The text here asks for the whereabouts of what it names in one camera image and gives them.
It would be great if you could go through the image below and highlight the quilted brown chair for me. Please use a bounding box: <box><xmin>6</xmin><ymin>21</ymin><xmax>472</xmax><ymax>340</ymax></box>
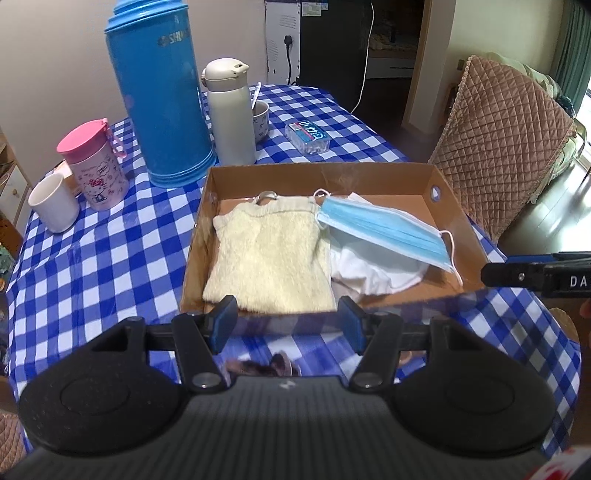
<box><xmin>429</xmin><ymin>55</ymin><xmax>574</xmax><ymax>241</ymax></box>

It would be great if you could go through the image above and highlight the small patterned cup with spoon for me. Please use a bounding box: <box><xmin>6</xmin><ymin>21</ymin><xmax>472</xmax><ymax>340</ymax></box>
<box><xmin>252</xmin><ymin>82</ymin><xmax>270</xmax><ymax>143</ymax></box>

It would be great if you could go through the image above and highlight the brown cardboard box tray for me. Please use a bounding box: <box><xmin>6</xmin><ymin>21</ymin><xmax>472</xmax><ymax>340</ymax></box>
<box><xmin>179</xmin><ymin>161</ymin><xmax>488</xmax><ymax>315</ymax></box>

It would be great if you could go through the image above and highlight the cream knitted cloth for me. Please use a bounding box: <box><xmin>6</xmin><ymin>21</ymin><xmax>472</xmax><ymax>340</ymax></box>
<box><xmin>202</xmin><ymin>196</ymin><xmax>337</xmax><ymax>315</ymax></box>

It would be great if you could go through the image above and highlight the blue tissue packet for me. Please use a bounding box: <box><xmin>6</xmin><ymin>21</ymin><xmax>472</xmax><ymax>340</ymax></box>
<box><xmin>284</xmin><ymin>120</ymin><xmax>331</xmax><ymax>155</ymax></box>

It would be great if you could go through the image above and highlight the blue thermos flask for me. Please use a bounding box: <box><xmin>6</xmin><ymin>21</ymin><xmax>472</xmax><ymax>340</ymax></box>
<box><xmin>105</xmin><ymin>1</ymin><xmax>216</xmax><ymax>188</ymax></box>

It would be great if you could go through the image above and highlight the white cloth mask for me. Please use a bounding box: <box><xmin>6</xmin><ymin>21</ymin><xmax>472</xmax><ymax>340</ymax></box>
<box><xmin>327</xmin><ymin>192</ymin><xmax>429</xmax><ymax>298</ymax></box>

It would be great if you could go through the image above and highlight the blue surgical mask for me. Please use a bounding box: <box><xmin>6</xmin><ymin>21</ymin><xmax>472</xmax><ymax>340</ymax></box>
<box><xmin>313</xmin><ymin>187</ymin><xmax>465</xmax><ymax>287</ymax></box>

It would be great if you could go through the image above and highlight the white ceramic mug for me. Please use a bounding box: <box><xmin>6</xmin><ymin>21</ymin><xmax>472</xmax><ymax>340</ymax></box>
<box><xmin>28</xmin><ymin>173</ymin><xmax>80</xmax><ymax>233</ymax></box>

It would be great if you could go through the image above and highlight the pink hello kitty cup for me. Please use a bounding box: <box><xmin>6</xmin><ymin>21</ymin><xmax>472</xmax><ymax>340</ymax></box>
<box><xmin>56</xmin><ymin>118</ymin><xmax>129</xmax><ymax>211</ymax></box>

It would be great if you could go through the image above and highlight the black white appliance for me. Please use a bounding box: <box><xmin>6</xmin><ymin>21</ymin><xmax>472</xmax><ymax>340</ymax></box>
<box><xmin>264</xmin><ymin>1</ymin><xmax>375</xmax><ymax>89</ymax></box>

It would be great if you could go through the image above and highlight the purple velvet scrunchie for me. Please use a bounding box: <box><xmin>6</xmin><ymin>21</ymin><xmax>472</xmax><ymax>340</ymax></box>
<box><xmin>224</xmin><ymin>351</ymin><xmax>301</xmax><ymax>381</ymax></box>

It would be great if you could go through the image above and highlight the cream insulated bottle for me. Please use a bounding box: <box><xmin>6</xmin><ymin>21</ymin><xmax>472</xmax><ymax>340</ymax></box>
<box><xmin>201</xmin><ymin>57</ymin><xmax>256</xmax><ymax>166</ymax></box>

